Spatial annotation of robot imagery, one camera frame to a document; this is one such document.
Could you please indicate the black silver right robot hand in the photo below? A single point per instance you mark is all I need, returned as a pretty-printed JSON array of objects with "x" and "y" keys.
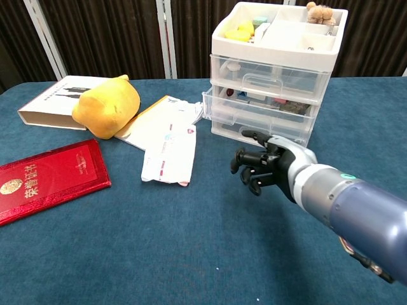
[{"x": 280, "y": 159}]

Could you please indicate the clear drawer with dark item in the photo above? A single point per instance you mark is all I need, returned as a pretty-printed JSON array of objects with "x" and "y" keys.
[{"x": 222, "y": 111}]

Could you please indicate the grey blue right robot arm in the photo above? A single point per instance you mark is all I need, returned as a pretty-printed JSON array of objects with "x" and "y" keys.
[{"x": 365, "y": 206}]

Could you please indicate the empty clear drawer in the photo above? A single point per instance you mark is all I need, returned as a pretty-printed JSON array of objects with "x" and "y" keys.
[{"x": 229, "y": 128}]

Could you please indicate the clear drawer with round item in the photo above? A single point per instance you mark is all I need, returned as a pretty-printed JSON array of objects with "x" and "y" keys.
[{"x": 299, "y": 81}]

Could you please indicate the white plastic drawer organizer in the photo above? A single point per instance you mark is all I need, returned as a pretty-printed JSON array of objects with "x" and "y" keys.
[{"x": 270, "y": 51}]

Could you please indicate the small pink item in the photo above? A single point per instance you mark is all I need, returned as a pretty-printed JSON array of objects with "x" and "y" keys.
[{"x": 280, "y": 100}]

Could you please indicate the small red item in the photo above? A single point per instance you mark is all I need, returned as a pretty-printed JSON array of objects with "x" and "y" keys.
[{"x": 230, "y": 92}]

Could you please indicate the white round item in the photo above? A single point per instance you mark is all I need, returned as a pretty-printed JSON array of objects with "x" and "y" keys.
[{"x": 234, "y": 66}]

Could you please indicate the white printed envelope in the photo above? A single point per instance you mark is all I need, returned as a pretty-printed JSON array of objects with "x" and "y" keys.
[{"x": 173, "y": 159}]

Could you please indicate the paper stack with yellow edge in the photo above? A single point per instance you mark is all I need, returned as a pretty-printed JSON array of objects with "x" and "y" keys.
[{"x": 159, "y": 117}]

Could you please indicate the yellow rubber duck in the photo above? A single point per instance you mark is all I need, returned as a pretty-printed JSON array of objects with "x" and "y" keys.
[{"x": 238, "y": 31}]

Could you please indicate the teal green stamp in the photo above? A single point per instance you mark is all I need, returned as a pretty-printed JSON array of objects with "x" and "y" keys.
[{"x": 259, "y": 21}]

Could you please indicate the blue velvet tablecloth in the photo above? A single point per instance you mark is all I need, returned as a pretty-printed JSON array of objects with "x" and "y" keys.
[{"x": 159, "y": 238}]

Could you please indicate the small brown teddy bear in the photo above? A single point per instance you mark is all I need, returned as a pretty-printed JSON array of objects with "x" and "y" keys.
[{"x": 320, "y": 13}]

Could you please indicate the yellow plush toy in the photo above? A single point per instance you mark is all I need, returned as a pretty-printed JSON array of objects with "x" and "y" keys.
[{"x": 105, "y": 106}]

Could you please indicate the dark pleated curtain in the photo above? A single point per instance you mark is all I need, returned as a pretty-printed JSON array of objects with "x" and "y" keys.
[{"x": 111, "y": 35}]

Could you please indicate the red certificate folder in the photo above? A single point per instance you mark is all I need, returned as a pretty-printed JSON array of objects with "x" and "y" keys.
[{"x": 51, "y": 181}]

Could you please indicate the white hardcover book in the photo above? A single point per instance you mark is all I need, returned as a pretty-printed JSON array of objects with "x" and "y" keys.
[{"x": 47, "y": 105}]

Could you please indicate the upright white frame post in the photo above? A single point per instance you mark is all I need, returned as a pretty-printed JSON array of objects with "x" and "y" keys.
[{"x": 167, "y": 38}]

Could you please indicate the slanted white frame post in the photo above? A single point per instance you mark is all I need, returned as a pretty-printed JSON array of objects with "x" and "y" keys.
[{"x": 44, "y": 35}]

